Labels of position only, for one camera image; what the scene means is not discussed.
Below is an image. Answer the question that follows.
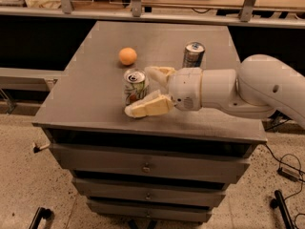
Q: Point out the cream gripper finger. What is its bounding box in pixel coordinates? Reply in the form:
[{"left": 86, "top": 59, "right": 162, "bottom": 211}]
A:
[
  {"left": 145, "top": 66, "right": 176, "bottom": 88},
  {"left": 125, "top": 90, "right": 174, "bottom": 118}
]

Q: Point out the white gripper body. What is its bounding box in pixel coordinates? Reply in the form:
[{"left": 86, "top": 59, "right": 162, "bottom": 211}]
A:
[{"left": 168, "top": 68, "right": 203, "bottom": 111}]

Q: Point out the white green 7up can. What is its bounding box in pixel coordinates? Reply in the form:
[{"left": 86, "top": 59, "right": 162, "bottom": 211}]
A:
[{"left": 124, "top": 69, "right": 149, "bottom": 105}]

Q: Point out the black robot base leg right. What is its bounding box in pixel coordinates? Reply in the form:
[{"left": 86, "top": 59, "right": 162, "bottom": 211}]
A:
[{"left": 270, "top": 190, "right": 295, "bottom": 229}]

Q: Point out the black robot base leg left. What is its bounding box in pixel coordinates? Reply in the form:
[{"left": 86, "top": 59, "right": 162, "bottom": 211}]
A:
[{"left": 29, "top": 207, "right": 54, "bottom": 229}]

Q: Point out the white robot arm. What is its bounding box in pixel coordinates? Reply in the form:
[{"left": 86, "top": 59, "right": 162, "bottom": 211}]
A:
[{"left": 125, "top": 54, "right": 305, "bottom": 128}]

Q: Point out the blue silver energy drink can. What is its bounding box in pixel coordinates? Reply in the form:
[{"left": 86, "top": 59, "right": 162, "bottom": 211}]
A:
[{"left": 182, "top": 42, "right": 205, "bottom": 68}]

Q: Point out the orange fruit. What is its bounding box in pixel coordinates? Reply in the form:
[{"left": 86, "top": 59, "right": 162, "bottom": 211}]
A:
[{"left": 119, "top": 48, "right": 137, "bottom": 66}]

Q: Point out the grey drawer cabinet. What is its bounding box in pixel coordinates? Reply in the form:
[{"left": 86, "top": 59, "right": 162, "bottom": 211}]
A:
[{"left": 34, "top": 21, "right": 267, "bottom": 213}]

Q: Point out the middle grey drawer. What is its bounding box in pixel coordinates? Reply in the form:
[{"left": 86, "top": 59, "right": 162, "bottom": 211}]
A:
[{"left": 72, "top": 178, "right": 225, "bottom": 208}]

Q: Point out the grey drawer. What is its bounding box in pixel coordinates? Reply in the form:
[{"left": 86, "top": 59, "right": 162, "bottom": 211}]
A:
[
  {"left": 72, "top": 178, "right": 225, "bottom": 208},
  {"left": 87, "top": 199, "right": 212, "bottom": 222},
  {"left": 50, "top": 144, "right": 250, "bottom": 183}
]

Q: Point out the top grey drawer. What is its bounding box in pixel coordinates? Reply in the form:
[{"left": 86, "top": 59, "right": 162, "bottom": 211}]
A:
[{"left": 50, "top": 144, "right": 250, "bottom": 183}]

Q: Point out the bottom grey drawer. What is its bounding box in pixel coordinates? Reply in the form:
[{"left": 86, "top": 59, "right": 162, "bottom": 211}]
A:
[{"left": 87, "top": 199, "right": 212, "bottom": 222}]

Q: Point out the white plug on floor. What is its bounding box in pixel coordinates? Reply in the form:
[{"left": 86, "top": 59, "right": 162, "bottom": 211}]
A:
[{"left": 32, "top": 143, "right": 51, "bottom": 154}]

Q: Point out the black power adapter with cable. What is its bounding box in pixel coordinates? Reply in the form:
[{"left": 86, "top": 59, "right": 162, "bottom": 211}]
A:
[{"left": 263, "top": 143, "right": 305, "bottom": 229}]

